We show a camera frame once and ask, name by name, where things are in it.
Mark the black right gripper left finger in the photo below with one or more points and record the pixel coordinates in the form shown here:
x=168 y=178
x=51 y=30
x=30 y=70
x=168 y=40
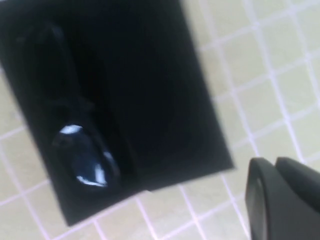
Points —
x=275 y=212

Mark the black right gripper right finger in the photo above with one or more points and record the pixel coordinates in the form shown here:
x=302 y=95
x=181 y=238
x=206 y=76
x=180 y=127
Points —
x=302 y=180

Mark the black glasses case printed side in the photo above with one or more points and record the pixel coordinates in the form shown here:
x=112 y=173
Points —
x=150 y=100

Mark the black frame glasses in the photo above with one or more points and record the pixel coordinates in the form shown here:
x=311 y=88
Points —
x=82 y=160

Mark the green checkered tablecloth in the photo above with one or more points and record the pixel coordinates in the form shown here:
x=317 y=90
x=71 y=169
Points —
x=262 y=75

